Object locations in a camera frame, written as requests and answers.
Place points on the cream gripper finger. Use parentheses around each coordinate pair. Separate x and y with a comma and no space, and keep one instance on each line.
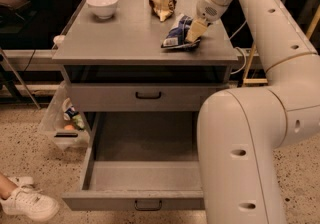
(197,28)

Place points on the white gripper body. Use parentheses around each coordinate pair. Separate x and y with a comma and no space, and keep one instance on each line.
(207,10)

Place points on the blue chip bag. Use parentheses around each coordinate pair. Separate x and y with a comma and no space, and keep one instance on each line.
(176,38)

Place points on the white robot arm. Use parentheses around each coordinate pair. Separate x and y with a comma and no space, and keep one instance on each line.
(238,129)

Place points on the grey drawer cabinet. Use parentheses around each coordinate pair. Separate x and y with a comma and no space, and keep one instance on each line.
(126,49)

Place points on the closed grey upper drawer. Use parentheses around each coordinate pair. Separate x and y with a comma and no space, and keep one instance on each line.
(140,97)

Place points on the open grey bottom drawer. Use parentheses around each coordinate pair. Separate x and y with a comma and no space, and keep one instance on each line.
(143,161)

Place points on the white ceramic bowl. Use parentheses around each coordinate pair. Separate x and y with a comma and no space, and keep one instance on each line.
(103,9)

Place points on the small white knob object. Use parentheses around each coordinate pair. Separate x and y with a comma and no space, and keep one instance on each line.
(58,40)

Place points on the snack packets inside bin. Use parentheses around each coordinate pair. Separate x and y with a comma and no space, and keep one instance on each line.
(71,114)

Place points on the clear plastic storage bin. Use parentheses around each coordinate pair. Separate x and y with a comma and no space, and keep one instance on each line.
(63,133)

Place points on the person's bare leg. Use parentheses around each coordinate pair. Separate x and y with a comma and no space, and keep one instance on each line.
(6,187)

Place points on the yellow wooden frame stand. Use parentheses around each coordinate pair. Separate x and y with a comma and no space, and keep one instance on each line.
(285,53)

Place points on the white sneaker near camera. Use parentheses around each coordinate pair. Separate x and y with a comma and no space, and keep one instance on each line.
(31,203)

